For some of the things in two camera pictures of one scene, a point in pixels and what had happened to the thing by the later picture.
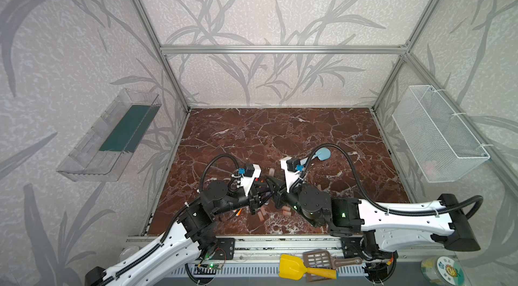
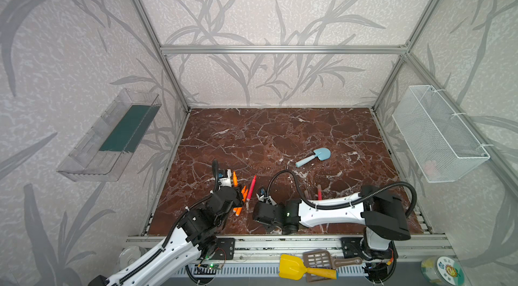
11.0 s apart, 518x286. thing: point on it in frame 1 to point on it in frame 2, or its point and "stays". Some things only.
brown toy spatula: x=323 y=258 stays
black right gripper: x=284 y=197 to x=257 y=210
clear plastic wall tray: x=102 y=155 stays
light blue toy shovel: x=322 y=154 stays
